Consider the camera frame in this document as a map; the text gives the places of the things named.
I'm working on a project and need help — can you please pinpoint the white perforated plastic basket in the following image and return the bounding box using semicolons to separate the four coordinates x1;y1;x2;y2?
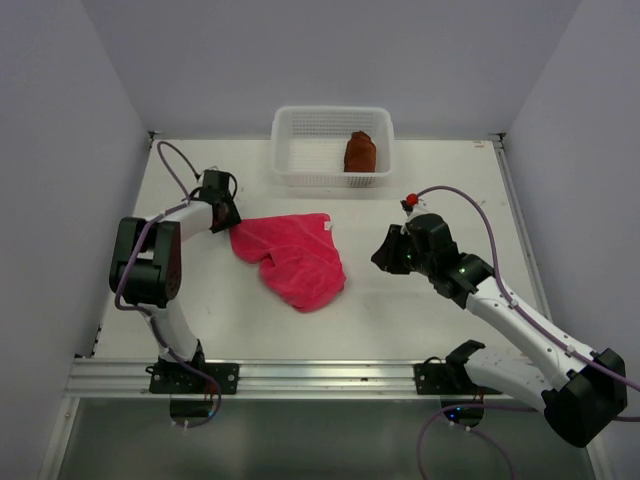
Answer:
270;106;395;188

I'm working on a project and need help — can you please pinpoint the pink towel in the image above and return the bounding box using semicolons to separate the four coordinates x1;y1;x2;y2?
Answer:
230;213;346;313

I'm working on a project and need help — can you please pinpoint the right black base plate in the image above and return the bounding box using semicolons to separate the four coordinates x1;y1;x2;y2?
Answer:
412;357;500;397

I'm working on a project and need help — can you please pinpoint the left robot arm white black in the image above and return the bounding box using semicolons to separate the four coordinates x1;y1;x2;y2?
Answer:
109;169;241;393

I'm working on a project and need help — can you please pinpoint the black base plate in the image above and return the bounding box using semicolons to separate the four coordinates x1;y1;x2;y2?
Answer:
412;357;500;397
145;362;240;395

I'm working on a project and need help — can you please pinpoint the brown towel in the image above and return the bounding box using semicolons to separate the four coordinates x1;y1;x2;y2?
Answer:
344;131;377;173

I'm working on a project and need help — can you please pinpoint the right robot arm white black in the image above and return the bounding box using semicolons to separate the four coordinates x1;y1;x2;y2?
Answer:
371;214;627;448

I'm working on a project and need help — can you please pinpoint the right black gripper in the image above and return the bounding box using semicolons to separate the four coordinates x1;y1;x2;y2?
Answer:
371;224;435;277

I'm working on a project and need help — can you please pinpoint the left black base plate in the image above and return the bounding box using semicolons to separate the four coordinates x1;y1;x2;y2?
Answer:
145;362;240;395

